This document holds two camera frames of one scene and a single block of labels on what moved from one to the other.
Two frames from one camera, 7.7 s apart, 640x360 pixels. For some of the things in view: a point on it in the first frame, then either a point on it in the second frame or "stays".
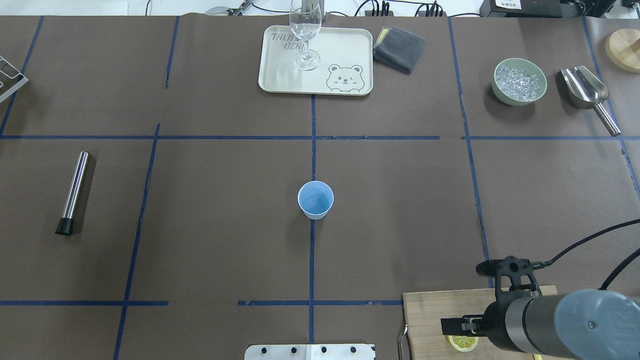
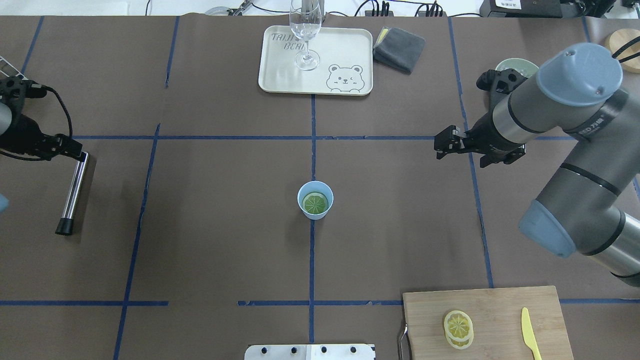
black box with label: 521,8 stays
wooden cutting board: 423,313 stays
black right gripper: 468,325 to 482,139
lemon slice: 462,343 to 315,203
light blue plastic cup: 315,198 stays
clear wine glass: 305,20 stays
